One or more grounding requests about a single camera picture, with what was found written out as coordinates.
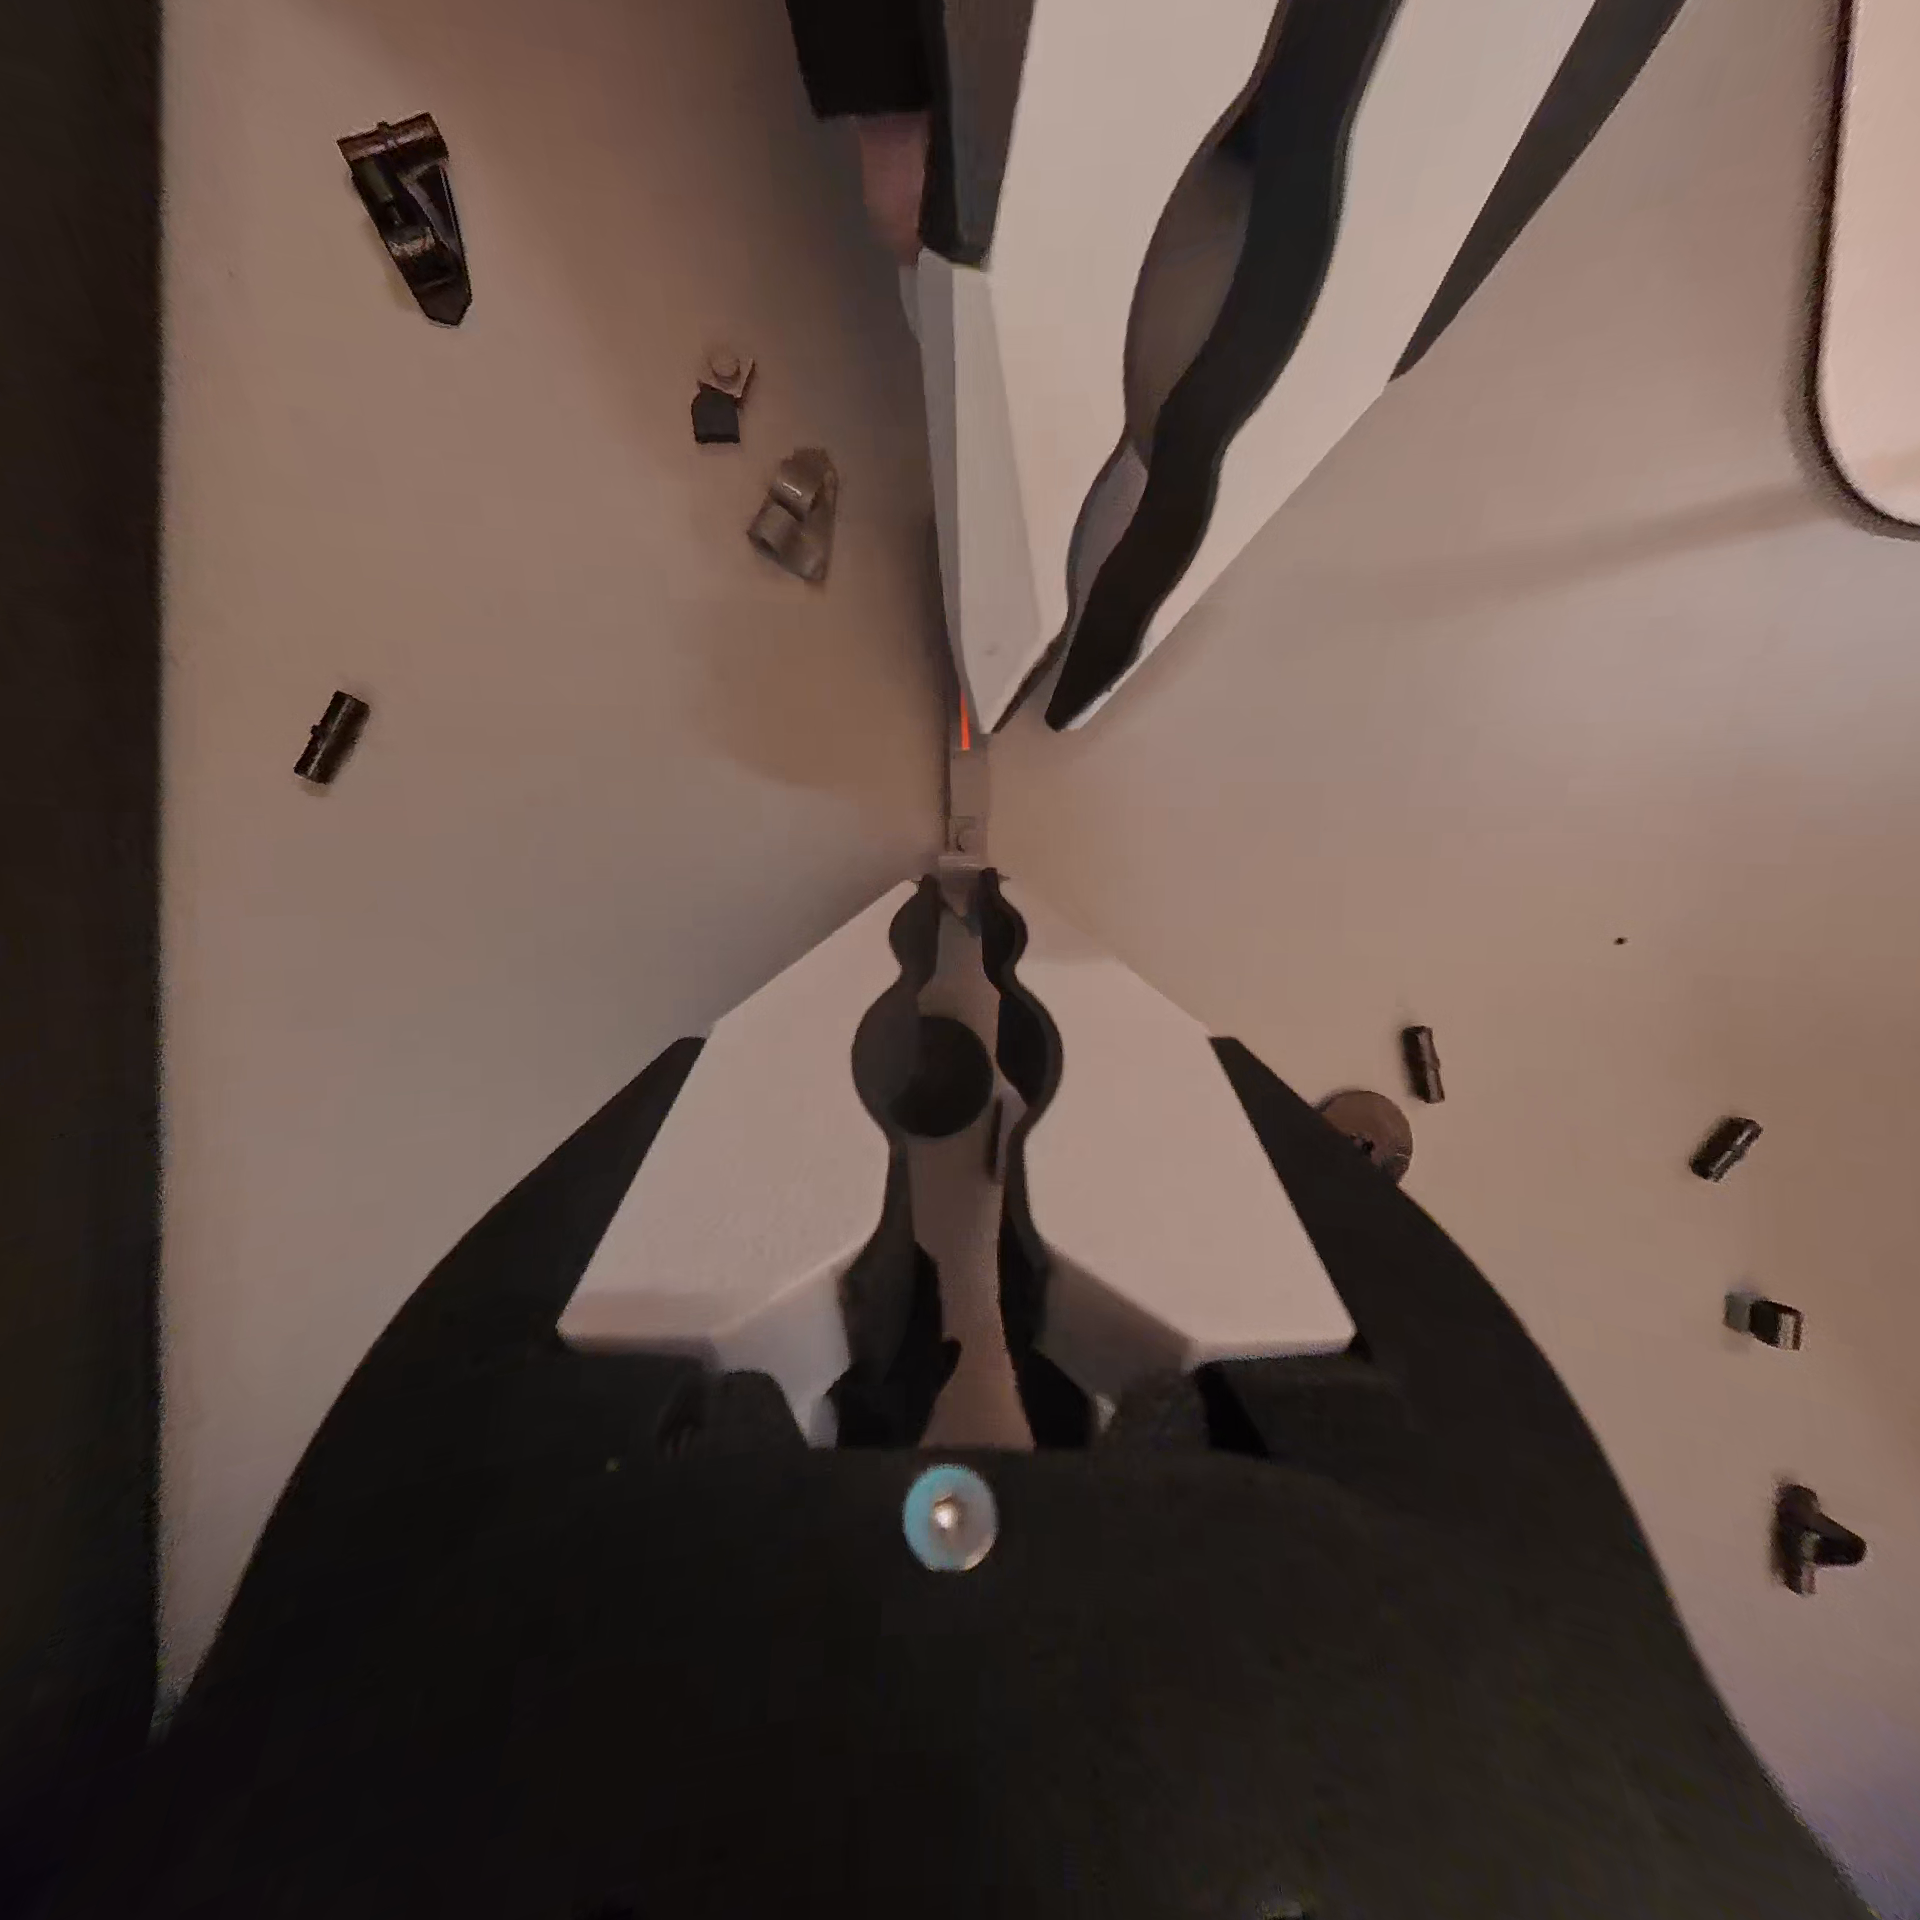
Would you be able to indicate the black lego wheel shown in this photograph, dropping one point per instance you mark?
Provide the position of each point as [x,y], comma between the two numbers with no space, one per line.
[943,1077]

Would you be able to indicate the grey lego bracket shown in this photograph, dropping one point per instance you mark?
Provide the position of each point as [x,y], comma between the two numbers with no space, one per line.
[795,517]

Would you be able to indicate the black lego disc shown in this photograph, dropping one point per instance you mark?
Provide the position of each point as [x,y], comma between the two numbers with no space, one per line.
[1371,1126]

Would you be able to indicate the person's left hand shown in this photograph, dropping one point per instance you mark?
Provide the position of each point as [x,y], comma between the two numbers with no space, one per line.
[892,188]

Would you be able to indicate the black grey lego piece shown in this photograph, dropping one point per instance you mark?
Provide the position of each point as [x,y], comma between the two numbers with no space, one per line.
[721,405]

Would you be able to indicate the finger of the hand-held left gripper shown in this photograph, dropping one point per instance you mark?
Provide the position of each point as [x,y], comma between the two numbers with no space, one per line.
[1440,195]
[1079,226]

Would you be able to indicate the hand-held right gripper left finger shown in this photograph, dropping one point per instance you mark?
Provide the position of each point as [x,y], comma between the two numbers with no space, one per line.
[733,1202]

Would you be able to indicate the small black lego connector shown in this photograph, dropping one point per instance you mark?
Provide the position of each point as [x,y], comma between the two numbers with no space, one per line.
[1768,1322]

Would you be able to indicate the black angled lego connector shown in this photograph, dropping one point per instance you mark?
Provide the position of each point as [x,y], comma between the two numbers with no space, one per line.
[1816,1539]

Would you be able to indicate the black lego pin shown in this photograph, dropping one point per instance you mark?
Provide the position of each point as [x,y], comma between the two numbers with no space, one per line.
[332,738]
[1724,1148]
[1425,1067]

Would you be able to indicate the grey lego tile orange stripe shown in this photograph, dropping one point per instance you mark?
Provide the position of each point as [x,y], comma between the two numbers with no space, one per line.
[970,773]

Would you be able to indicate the black connector bottom right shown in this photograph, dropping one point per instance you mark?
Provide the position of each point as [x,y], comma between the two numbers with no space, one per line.
[412,226]

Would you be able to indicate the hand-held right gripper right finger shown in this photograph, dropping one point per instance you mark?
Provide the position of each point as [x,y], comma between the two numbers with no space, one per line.
[1200,1202]

